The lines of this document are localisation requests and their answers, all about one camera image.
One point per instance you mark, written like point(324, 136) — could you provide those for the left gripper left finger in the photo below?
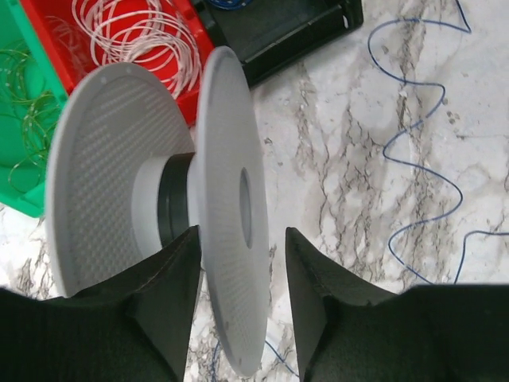
point(134, 326)

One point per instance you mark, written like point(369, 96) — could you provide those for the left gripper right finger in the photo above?
point(347, 329)

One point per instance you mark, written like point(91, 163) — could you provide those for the grey plastic cable spool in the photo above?
point(126, 177)

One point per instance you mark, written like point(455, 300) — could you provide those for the black plastic bin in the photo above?
point(268, 35)

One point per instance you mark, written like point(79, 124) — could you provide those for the green plastic bin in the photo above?
point(31, 99)

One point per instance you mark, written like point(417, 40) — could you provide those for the red plastic bin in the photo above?
point(165, 37)

